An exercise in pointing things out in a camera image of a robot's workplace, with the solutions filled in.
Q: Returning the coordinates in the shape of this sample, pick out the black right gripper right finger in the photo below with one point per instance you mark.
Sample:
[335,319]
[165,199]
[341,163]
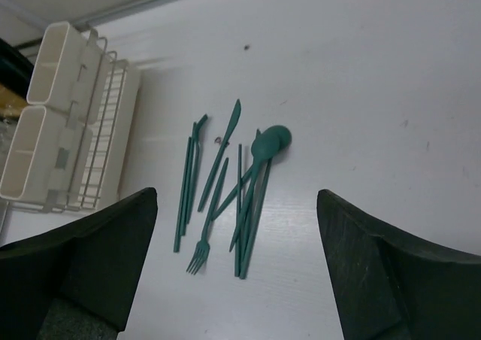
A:
[390,284]

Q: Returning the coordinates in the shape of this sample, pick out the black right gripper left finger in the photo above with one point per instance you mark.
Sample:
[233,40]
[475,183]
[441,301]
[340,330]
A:
[78,281]

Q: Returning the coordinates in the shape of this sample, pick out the teal plastic knife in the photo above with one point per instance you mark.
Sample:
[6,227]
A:
[255,151]
[234,118]

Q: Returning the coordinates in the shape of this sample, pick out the teal plastic spoon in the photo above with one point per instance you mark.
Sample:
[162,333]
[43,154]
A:
[284,135]
[264,147]

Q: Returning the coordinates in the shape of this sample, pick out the white near utensil caddy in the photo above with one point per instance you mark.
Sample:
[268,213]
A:
[44,152]

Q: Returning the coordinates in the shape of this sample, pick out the white utensil caddy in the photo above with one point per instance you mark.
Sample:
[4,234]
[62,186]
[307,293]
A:
[44,152]
[66,67]

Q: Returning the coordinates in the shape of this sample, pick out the white far utensil caddy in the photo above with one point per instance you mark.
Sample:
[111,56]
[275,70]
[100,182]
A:
[66,67]

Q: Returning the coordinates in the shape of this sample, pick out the white wire dish rack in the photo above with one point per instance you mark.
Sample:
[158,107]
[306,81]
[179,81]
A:
[109,116]

